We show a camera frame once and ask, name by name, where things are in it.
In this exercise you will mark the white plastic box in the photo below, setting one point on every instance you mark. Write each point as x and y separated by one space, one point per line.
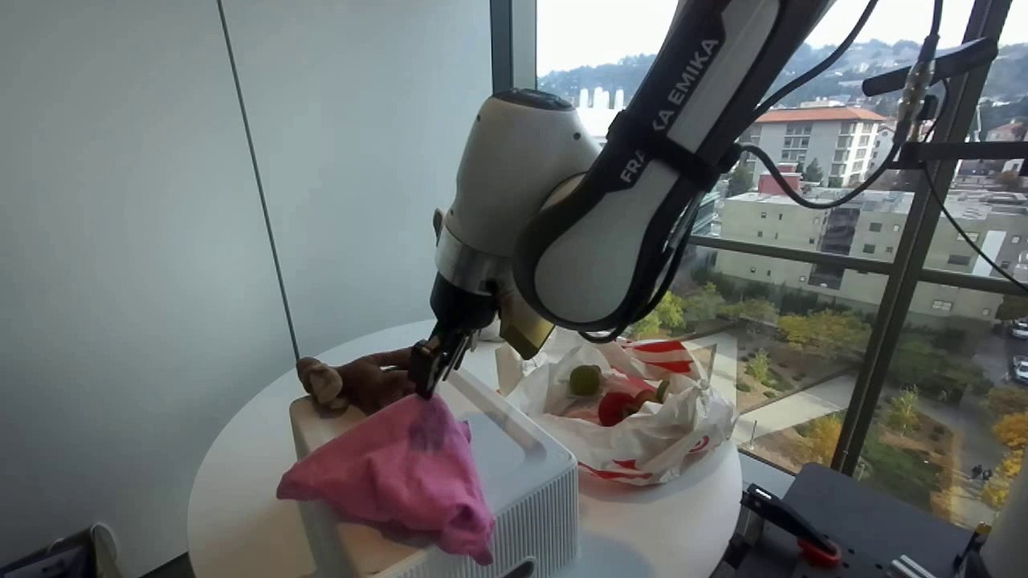
526 483

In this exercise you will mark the grey window railing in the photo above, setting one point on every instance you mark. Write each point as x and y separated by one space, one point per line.
857 260

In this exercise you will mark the green ball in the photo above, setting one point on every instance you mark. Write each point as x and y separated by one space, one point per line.
586 381

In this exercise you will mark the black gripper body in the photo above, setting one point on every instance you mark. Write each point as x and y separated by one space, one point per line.
456 314

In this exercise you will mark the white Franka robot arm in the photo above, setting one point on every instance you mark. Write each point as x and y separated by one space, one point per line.
643 161

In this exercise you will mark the black equipment case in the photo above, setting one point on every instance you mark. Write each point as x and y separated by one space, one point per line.
888 523

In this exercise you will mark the pink cloth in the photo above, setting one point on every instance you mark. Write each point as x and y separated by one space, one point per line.
396 476

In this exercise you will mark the brown plush toy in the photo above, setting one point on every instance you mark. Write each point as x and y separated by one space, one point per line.
365 382

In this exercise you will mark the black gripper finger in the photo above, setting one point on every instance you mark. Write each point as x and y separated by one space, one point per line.
452 358
426 374

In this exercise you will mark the dark window frame post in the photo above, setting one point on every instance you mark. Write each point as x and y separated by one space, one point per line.
511 50

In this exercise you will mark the red round toy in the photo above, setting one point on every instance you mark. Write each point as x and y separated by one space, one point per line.
617 407

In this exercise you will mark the white red striped plastic bag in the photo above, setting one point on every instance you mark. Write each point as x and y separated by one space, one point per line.
675 429

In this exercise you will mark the black camera stand pole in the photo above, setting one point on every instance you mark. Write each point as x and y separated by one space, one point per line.
909 244

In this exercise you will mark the olive wrist camera box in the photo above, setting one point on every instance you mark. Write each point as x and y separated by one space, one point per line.
526 321

